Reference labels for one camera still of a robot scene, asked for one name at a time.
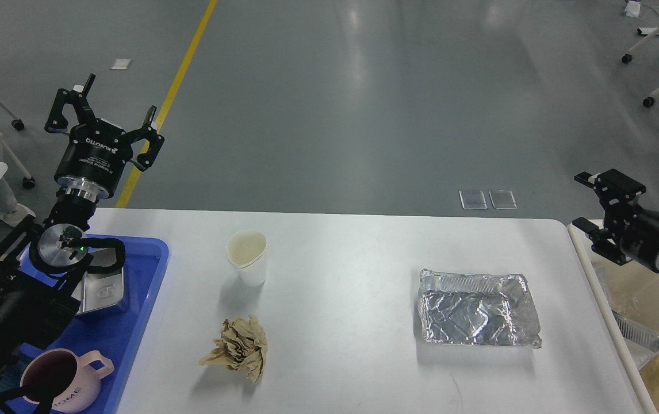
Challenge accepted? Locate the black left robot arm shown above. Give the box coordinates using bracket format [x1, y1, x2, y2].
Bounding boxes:
[0, 74, 166, 413]

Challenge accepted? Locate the crumpled brown paper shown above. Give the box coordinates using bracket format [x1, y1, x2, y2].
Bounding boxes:
[198, 315, 267, 384]

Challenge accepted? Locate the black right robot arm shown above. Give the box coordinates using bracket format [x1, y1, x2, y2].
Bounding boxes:
[572, 168, 659, 274]

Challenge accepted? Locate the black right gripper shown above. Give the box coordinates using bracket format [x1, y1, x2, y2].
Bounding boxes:
[572, 168, 659, 273]

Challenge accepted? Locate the pink ceramic mug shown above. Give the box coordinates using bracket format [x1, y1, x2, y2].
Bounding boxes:
[19, 348, 116, 413]

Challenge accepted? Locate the aluminium foil container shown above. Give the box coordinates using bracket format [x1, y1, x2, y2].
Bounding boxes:
[417, 269, 542, 349]

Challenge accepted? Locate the stainless steel rectangular tray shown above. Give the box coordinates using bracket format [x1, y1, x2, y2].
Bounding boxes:
[72, 269, 129, 317]

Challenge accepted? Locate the white paper cup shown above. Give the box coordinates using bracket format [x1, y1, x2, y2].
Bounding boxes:
[226, 230, 267, 286]

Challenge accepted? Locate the clear floor plate right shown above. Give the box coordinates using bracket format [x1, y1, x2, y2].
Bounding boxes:
[488, 190, 518, 210]

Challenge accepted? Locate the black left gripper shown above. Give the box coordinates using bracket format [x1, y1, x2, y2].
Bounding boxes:
[44, 73, 165, 203]

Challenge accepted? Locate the clear floor plate left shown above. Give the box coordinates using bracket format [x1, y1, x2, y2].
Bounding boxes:
[458, 190, 488, 210]

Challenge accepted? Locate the foil container in bin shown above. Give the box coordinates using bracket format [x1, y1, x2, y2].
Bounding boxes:
[612, 310, 659, 370]

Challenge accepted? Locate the clear floor plate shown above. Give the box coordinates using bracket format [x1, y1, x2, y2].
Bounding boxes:
[488, 190, 518, 210]
[458, 190, 488, 210]

